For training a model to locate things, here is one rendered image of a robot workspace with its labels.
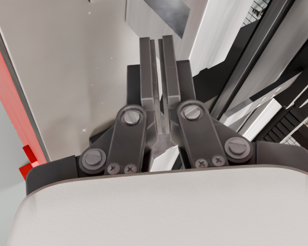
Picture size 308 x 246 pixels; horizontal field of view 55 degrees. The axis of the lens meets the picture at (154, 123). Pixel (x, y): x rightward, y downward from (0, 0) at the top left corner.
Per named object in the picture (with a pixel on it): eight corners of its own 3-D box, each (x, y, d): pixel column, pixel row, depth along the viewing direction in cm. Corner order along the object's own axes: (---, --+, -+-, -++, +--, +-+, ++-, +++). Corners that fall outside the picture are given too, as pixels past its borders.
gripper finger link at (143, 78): (93, 198, 13) (101, 84, 17) (166, 193, 13) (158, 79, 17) (70, 165, 10) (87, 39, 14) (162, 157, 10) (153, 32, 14)
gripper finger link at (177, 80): (170, 193, 13) (161, 79, 17) (245, 187, 13) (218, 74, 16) (167, 157, 10) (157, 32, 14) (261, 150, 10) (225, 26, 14)
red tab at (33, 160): (21, 147, 96) (31, 164, 94) (28, 144, 97) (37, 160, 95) (31, 165, 109) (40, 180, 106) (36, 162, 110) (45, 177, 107)
